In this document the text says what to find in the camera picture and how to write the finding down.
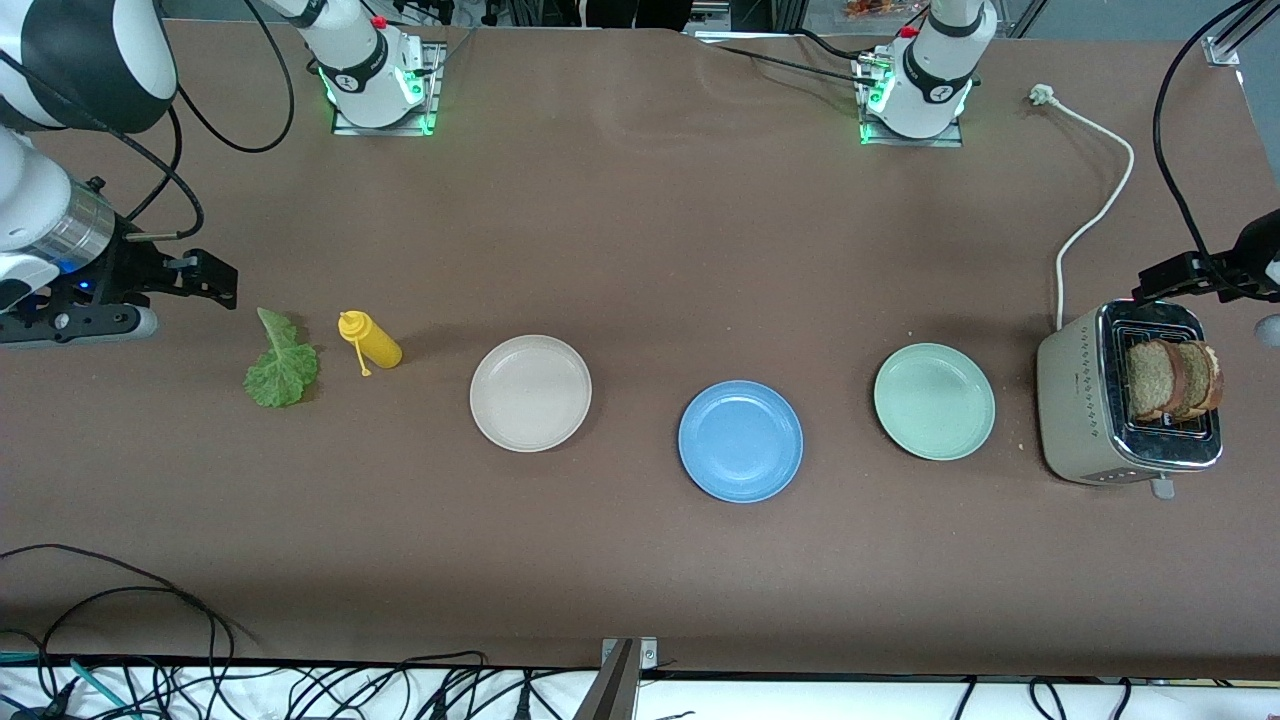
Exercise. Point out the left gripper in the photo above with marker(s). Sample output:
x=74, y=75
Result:
x=1238, y=262

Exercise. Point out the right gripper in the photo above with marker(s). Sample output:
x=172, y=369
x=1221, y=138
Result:
x=124, y=272

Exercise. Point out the brown bread slice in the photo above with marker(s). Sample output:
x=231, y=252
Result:
x=1205, y=380
x=1150, y=380

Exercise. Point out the green lettuce leaf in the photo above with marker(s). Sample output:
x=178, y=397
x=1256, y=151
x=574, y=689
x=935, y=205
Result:
x=282, y=375

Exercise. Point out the yellow squeeze bottle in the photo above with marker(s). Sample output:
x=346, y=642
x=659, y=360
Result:
x=380, y=345

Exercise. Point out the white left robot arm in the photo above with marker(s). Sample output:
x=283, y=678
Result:
x=930, y=80

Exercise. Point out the green round plate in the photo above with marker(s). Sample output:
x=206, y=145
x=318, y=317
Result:
x=934, y=400

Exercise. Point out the beige round plate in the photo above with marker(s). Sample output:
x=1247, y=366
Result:
x=530, y=393

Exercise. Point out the blue round plate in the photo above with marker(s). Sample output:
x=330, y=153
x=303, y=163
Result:
x=740, y=440

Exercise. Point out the beige chrome toaster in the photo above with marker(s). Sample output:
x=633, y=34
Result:
x=1075, y=400

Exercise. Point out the orange packet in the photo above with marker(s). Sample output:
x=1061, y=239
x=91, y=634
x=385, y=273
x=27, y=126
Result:
x=880, y=8

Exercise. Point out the dark aluminium bar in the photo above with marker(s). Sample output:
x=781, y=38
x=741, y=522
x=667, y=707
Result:
x=610, y=695

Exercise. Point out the aluminium frame profile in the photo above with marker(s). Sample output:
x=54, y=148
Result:
x=1225, y=48

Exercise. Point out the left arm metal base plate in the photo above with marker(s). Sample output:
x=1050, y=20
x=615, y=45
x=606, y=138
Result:
x=950, y=141

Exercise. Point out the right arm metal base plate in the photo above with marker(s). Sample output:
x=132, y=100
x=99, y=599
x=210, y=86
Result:
x=434, y=85

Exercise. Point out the grey metal bracket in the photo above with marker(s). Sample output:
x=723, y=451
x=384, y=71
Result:
x=648, y=655

